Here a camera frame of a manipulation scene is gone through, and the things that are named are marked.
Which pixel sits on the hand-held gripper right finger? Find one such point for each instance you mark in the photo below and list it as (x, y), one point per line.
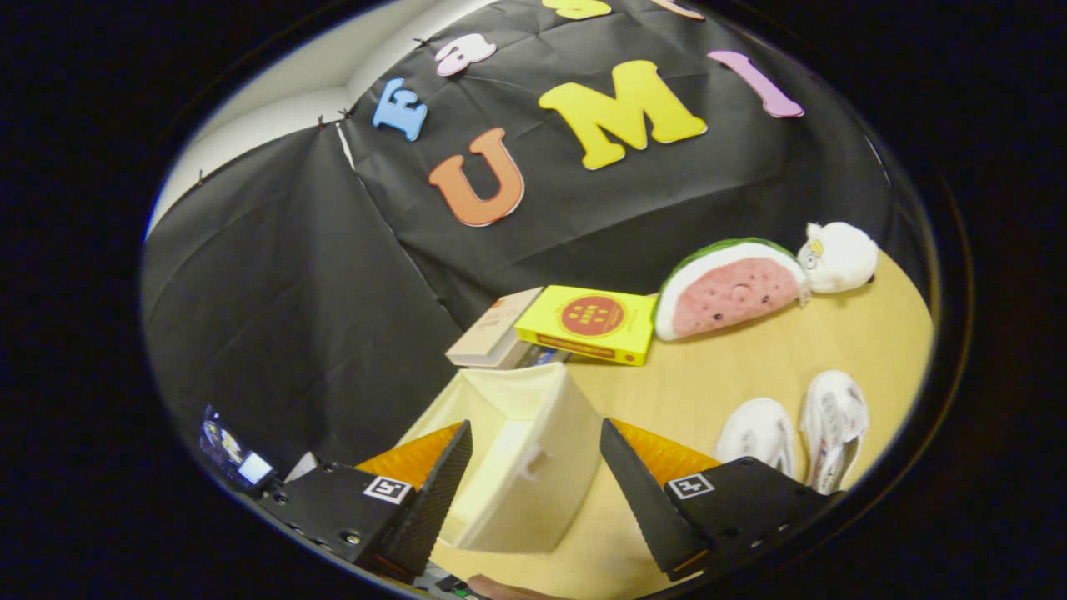
(642, 508)

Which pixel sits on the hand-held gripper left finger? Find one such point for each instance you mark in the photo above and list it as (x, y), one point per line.
(429, 508)

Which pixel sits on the white canvas shoe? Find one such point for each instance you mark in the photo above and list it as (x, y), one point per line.
(834, 417)
(754, 429)

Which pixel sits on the cream fabric storage box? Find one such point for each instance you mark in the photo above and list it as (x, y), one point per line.
(533, 417)

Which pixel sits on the yellow book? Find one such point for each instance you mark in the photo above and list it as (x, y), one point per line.
(625, 337)

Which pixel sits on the dark book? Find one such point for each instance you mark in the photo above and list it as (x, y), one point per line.
(542, 357)

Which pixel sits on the beige book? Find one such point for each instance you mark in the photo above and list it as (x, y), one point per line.
(492, 333)

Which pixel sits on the watermelon slice plush toy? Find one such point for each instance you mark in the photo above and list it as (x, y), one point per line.
(725, 292)

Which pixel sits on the white plush toy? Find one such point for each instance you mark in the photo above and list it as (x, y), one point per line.
(842, 258)

